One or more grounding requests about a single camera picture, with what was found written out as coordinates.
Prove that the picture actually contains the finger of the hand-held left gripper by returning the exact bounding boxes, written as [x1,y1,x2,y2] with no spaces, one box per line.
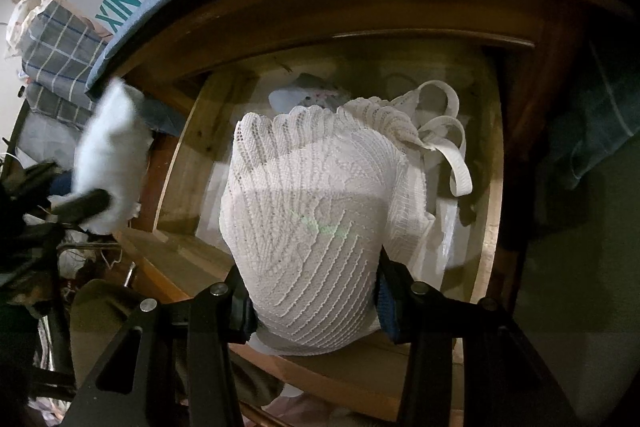
[7,162,58,192]
[48,188,112,222]

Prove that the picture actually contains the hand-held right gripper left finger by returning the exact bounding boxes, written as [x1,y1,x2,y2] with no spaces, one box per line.
[75,264,259,427]

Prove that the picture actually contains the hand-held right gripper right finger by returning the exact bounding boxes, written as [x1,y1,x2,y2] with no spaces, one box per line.
[376,247,573,427]

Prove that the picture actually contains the white fluffy underwear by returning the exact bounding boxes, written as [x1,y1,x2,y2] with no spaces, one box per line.
[74,78,153,235]

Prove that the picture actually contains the wooden drawer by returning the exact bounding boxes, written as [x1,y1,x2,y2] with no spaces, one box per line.
[112,52,506,423]

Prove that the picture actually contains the white lace knit underwear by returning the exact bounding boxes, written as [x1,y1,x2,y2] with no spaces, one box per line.
[220,79,475,356]

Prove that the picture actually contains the white floral print underwear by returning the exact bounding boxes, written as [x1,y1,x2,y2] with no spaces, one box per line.
[269,73,353,110]

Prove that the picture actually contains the grey plaid cloth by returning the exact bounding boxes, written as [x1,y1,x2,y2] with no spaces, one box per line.
[20,0,113,130]

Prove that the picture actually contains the wooden nightstand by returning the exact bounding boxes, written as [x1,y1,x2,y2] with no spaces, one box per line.
[107,0,626,308]

